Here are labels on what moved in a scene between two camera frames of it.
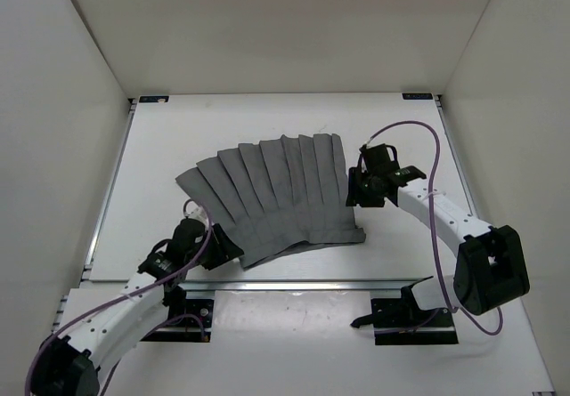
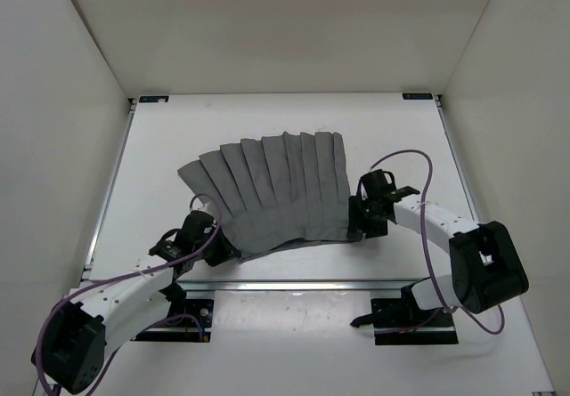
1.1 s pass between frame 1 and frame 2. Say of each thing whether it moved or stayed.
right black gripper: moved
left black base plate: stayed
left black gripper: stayed
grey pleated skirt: stayed
